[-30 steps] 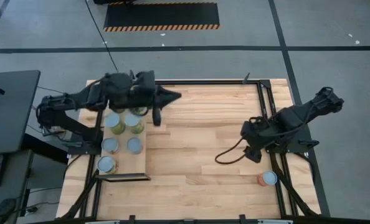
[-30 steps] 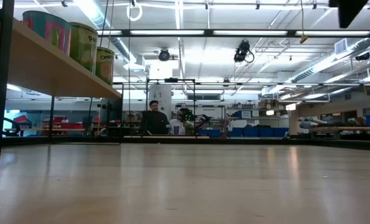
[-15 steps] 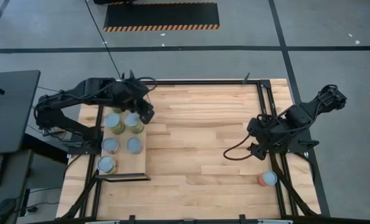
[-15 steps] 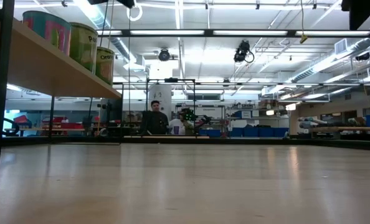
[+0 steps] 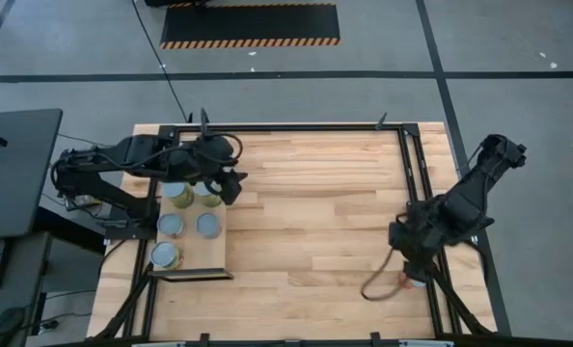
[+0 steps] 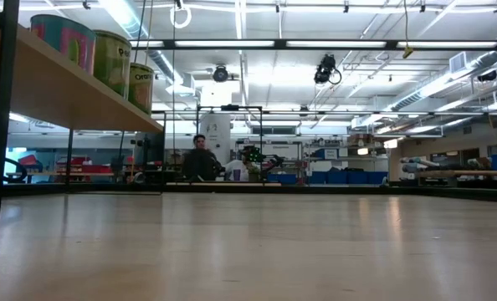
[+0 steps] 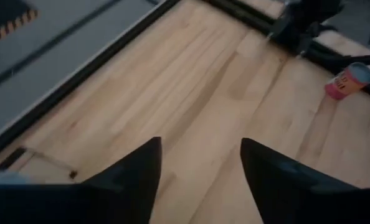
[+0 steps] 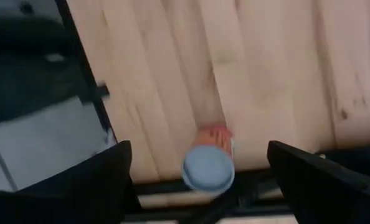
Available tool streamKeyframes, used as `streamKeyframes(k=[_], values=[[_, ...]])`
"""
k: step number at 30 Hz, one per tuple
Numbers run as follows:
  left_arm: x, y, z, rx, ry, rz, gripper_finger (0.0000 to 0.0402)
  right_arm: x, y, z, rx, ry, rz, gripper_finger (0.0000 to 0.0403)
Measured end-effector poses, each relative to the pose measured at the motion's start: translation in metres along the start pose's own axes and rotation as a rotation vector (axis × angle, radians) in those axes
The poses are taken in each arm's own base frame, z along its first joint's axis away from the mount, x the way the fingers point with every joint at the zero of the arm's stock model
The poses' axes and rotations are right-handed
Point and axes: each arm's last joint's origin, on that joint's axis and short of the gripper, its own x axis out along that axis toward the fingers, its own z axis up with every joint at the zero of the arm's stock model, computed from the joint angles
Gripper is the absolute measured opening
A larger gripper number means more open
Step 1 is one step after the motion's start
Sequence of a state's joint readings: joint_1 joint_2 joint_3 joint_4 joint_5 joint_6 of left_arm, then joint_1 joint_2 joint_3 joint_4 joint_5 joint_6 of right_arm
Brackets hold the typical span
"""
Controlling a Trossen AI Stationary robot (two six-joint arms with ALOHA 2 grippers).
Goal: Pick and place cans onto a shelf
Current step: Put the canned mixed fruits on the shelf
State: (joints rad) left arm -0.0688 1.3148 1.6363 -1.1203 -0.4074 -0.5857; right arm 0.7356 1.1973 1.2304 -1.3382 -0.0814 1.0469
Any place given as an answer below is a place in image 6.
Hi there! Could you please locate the green labelled tin can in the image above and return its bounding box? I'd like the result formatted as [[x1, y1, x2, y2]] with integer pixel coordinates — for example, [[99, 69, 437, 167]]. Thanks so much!
[[127, 62, 155, 116], [92, 29, 132, 100]]

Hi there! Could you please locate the orange can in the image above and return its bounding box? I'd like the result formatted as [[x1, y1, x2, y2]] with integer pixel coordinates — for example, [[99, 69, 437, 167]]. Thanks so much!
[[29, 14, 97, 76]]

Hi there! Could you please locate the white column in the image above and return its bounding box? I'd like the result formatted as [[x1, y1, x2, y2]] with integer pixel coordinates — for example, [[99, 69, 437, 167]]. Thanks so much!
[[198, 113, 232, 160]]

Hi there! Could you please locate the blue storage bin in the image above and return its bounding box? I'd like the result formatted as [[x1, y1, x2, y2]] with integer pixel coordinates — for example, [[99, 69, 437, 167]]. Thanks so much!
[[309, 169, 327, 186], [347, 168, 369, 186], [326, 168, 348, 186], [267, 173, 298, 186], [368, 170, 390, 186]]

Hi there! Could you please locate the person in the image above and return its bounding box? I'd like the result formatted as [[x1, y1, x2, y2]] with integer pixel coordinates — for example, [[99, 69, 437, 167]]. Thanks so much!
[[181, 133, 224, 182]]

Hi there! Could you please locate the blue box with white label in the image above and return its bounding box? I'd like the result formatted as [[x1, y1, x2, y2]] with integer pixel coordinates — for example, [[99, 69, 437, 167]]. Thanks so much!
[[314, 148, 340, 161]]

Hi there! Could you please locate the black round ceiling fixture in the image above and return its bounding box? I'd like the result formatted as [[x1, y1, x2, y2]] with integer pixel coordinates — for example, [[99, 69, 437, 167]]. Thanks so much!
[[212, 64, 230, 84]]

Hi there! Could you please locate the grey cabinet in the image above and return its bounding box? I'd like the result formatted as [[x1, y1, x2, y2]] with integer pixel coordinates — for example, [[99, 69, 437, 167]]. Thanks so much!
[[133, 131, 165, 167]]

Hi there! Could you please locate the black beam with light bars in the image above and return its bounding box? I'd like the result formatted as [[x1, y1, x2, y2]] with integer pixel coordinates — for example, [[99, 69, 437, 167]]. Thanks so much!
[[129, 38, 497, 52]]

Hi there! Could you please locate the long thin black beam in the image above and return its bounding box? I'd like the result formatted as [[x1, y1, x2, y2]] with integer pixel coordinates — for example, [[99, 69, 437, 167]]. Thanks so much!
[[151, 109, 497, 117]]

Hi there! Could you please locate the red storage bin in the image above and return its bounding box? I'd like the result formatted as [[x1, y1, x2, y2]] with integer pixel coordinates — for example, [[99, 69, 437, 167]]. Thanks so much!
[[80, 164, 114, 175], [56, 156, 93, 166]]

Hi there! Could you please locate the yellow hanging tag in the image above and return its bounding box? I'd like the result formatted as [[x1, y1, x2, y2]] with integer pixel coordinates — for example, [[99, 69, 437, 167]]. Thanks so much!
[[402, 0, 415, 59]]

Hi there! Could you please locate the bright ceiling light strip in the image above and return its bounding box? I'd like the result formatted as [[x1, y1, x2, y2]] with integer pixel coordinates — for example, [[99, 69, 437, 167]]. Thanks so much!
[[100, 0, 149, 41]]

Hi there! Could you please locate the wooden workbench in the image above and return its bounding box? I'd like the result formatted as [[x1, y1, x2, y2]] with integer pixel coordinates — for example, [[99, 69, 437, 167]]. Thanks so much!
[[432, 169, 497, 179]]

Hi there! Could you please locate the white air vent grille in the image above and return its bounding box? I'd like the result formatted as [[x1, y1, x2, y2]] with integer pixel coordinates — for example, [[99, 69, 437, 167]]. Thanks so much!
[[448, 51, 468, 74]]

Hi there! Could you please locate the black aluminium table frame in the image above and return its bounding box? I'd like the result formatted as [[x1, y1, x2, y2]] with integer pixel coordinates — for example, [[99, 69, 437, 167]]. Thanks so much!
[[0, 181, 497, 205]]

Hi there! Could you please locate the black hanging camera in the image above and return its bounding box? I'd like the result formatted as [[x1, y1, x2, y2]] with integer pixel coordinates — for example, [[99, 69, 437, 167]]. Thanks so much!
[[313, 53, 343, 86]]

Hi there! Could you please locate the silver spiral air duct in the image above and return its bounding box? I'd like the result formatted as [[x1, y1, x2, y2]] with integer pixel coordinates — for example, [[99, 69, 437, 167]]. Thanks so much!
[[146, 48, 182, 87]]

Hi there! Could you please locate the white cable loop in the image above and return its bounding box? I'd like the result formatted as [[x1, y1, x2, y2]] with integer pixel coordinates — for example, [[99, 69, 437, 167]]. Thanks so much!
[[169, 2, 193, 29]]

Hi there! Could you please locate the long silver air duct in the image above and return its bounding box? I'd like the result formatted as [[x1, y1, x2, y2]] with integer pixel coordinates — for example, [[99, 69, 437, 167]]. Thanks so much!
[[388, 49, 497, 113]]

